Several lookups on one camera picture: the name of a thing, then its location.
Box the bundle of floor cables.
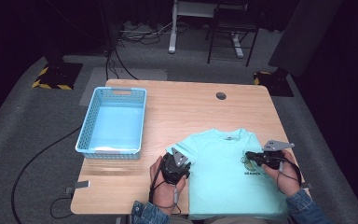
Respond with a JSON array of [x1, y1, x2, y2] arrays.
[[117, 20, 175, 46]]

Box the black stand pole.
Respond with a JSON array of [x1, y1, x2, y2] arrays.
[[97, 0, 121, 50]]

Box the dark grey leaning panel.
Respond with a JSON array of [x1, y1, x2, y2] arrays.
[[268, 0, 344, 78]]

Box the black yellow striped stand base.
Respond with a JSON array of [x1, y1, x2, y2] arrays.
[[31, 55, 84, 91], [253, 68, 295, 98]]

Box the person's right hand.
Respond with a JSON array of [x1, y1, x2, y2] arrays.
[[261, 150, 302, 198]]

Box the light blue plastic basket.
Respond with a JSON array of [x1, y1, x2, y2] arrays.
[[75, 86, 147, 161]]

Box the white desk frame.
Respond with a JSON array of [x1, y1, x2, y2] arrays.
[[168, 0, 245, 59]]

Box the black cable from stand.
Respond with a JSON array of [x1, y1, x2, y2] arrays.
[[105, 46, 140, 81]]

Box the long black floor cable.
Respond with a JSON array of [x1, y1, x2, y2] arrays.
[[10, 125, 82, 224]]

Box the black metal chair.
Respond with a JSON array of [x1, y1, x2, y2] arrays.
[[205, 2, 261, 67]]

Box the mint green t-shirt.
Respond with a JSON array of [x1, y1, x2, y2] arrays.
[[166, 127, 291, 222]]

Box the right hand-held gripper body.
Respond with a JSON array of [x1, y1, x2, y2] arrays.
[[261, 139, 296, 171]]

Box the right hand-held gripper cable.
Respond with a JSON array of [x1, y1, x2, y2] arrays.
[[274, 154, 303, 194]]

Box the thin black looped cable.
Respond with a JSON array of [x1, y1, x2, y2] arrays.
[[49, 195, 74, 219]]

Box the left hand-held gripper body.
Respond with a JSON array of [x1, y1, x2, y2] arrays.
[[160, 147, 189, 185]]

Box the person's left hand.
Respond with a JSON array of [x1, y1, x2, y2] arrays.
[[149, 156, 187, 216]]

